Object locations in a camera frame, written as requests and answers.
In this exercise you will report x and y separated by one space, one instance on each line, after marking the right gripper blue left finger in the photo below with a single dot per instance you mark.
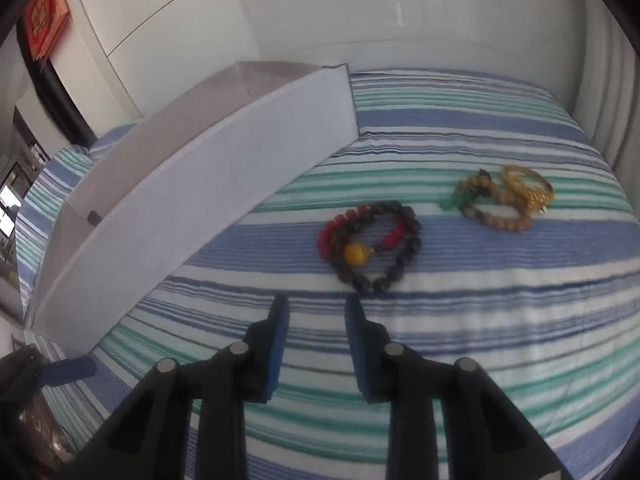
147 435

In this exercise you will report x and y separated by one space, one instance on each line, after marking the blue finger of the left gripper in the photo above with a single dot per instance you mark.
64 372

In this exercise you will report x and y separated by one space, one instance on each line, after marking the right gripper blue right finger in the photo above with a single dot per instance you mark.
487 437

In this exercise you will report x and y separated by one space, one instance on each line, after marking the gold bangle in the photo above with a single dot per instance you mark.
532 188

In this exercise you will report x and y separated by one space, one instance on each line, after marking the white cardboard tray box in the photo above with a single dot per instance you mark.
178 179

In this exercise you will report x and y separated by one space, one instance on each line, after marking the striped blue green bedsheet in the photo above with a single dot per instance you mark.
547 302

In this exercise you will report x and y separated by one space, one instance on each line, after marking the white wardrobe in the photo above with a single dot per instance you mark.
121 60

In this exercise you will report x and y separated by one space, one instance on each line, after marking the white curtain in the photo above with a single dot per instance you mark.
607 106

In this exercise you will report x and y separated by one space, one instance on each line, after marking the red wall decoration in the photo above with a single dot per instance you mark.
44 23

